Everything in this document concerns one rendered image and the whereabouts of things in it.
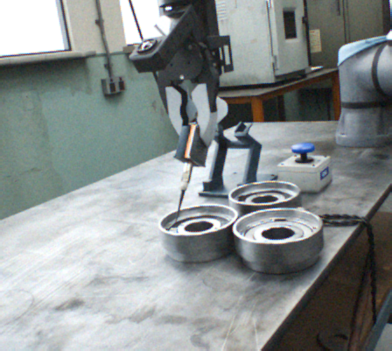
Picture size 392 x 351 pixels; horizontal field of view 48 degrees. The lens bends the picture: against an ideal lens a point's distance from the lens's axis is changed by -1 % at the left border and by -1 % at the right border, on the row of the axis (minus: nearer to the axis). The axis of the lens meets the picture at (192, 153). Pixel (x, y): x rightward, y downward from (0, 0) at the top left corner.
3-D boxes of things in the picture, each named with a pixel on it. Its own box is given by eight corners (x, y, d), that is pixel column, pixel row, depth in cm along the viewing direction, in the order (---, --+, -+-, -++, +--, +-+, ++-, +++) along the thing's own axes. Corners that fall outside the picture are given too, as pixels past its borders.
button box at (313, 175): (318, 193, 73) (316, 164, 72) (279, 190, 78) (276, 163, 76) (334, 179, 80) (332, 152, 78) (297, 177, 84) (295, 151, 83)
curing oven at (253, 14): (284, 87, 273) (274, -24, 260) (204, 93, 310) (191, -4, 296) (320, 75, 321) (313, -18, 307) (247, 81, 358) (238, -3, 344)
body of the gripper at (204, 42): (236, 75, 65) (226, -11, 63) (203, 83, 58) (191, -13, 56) (193, 80, 70) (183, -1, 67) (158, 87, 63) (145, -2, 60)
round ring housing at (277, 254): (326, 277, 47) (324, 242, 47) (230, 277, 50) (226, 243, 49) (323, 235, 57) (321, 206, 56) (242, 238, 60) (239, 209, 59)
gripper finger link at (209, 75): (227, 109, 60) (212, 44, 59) (220, 111, 59) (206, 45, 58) (199, 114, 63) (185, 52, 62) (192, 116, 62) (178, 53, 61)
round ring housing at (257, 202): (217, 226, 65) (213, 200, 65) (255, 202, 73) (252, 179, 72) (281, 237, 59) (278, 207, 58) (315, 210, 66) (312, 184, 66)
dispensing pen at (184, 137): (158, 216, 60) (185, 102, 64) (176, 223, 63) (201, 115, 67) (171, 219, 58) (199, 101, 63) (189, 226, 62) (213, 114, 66)
